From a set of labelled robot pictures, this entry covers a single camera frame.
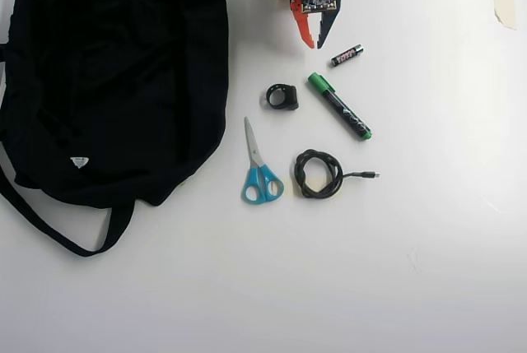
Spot green black marker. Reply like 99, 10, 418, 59
306, 72, 374, 142

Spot black fabric bag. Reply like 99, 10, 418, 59
0, 0, 230, 258

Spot black AAA battery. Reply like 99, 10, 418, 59
330, 43, 364, 68

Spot beige masking tape piece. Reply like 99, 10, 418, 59
492, 0, 518, 31

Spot black plastic ring clip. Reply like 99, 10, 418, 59
259, 83, 300, 112

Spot blue handled scissors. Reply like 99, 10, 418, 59
240, 116, 286, 206

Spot coiled black USB cable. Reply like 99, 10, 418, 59
293, 147, 381, 201

